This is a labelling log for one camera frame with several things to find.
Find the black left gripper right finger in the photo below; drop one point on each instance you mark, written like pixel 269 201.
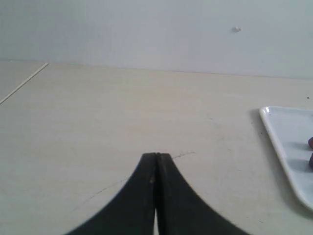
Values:
pixel 180 211

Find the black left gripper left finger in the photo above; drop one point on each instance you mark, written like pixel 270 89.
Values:
pixel 132 210

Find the red berry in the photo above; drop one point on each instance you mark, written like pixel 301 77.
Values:
pixel 310 142
pixel 311 161

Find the red berry top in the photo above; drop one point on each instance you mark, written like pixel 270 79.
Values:
pixel 310 142

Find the white rectangular plastic tray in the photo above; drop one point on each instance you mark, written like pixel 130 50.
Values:
pixel 289 130

